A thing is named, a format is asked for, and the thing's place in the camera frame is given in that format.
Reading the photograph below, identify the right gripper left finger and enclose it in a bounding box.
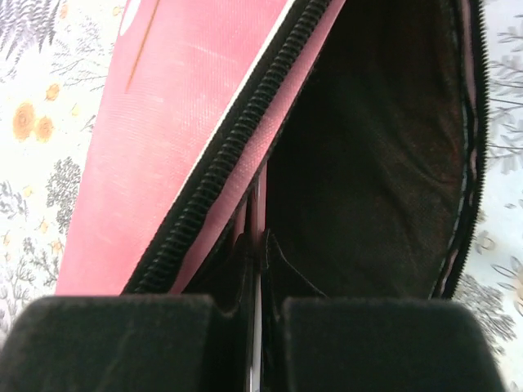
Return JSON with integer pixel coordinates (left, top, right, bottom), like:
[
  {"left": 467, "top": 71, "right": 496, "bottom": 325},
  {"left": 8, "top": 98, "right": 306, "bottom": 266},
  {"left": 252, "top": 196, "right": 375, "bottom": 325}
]
[{"left": 0, "top": 228, "right": 258, "bottom": 392}]

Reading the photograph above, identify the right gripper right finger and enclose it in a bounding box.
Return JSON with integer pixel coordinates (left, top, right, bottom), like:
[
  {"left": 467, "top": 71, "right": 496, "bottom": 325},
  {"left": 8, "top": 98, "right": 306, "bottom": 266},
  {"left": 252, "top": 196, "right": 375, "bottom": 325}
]
[{"left": 257, "top": 228, "right": 507, "bottom": 392}]

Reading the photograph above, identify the pink racket cover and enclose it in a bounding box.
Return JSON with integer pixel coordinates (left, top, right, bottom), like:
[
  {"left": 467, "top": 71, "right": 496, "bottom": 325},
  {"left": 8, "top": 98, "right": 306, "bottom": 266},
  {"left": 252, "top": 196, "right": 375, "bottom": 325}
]
[{"left": 56, "top": 1, "right": 487, "bottom": 307}]

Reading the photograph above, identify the floral table cloth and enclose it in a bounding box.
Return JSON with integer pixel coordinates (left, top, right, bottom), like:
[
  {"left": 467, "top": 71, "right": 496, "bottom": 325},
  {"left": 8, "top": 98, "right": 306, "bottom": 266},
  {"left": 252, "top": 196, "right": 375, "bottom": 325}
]
[{"left": 1, "top": 1, "right": 522, "bottom": 380}]

